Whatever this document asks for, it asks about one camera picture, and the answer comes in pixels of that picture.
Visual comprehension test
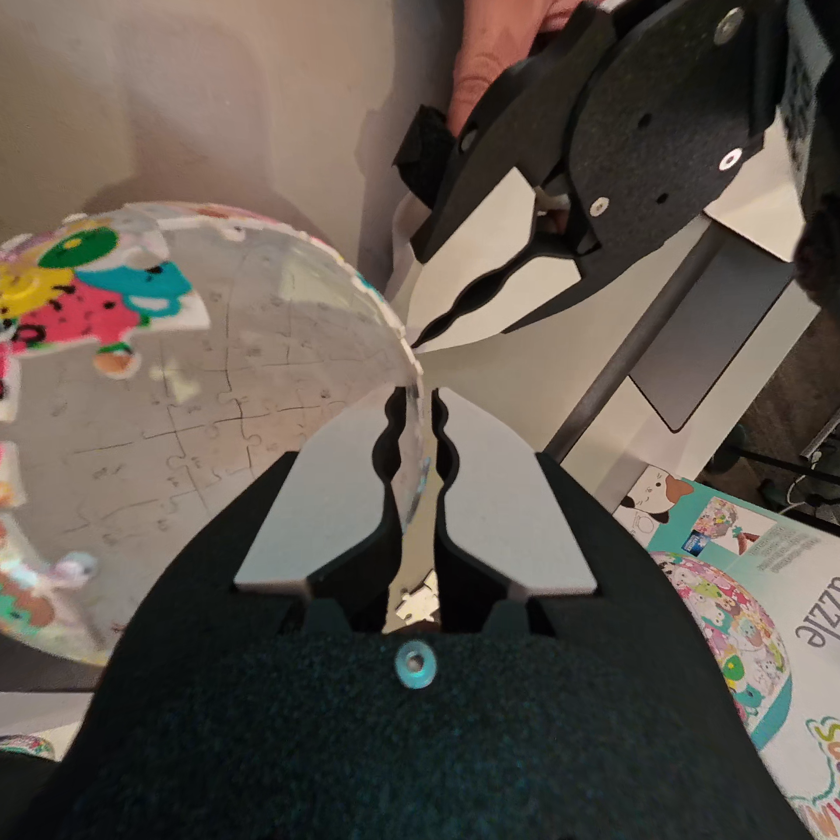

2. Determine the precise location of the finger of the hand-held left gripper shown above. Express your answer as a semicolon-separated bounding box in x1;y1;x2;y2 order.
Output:
392;168;552;349
414;256;592;353

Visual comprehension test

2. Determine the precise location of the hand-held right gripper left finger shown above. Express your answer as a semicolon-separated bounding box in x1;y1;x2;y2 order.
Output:
234;388;408;634

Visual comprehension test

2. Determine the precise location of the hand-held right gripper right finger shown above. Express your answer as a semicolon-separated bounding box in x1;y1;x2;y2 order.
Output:
434;388;598;634

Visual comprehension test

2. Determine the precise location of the colourful puzzle ball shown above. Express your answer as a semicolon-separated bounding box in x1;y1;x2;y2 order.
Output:
0;200;434;666

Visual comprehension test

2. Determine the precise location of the white puzzle piece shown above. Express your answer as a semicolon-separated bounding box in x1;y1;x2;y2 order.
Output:
390;575;442;634

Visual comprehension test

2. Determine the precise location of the teal puzzle box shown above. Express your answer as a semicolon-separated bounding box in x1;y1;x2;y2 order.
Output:
611;464;840;840

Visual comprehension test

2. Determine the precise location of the person's left hand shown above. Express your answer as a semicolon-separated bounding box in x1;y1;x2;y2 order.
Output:
447;0;618;135

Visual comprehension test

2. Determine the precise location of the black mat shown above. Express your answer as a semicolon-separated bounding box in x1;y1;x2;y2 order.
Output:
630;237;799;434

